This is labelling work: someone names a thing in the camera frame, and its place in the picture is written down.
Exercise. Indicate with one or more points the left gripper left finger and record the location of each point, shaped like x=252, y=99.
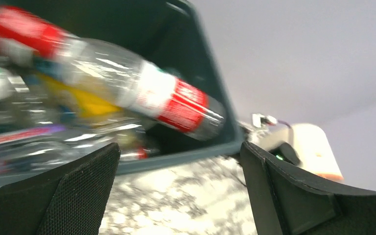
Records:
x=68, y=200

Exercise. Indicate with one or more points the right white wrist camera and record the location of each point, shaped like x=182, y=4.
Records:
x=260, y=120

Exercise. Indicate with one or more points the cream cylindrical drum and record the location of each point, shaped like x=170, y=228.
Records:
x=312, y=146

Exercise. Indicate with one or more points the clear bottle red green label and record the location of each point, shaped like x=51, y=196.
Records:
x=112, y=73

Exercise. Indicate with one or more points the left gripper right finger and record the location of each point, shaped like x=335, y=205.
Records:
x=287, y=200

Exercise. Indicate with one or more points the yellow plastic bottle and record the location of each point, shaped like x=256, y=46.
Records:
x=82, y=104

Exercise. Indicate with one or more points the dark green trash bin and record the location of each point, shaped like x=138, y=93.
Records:
x=167, y=33

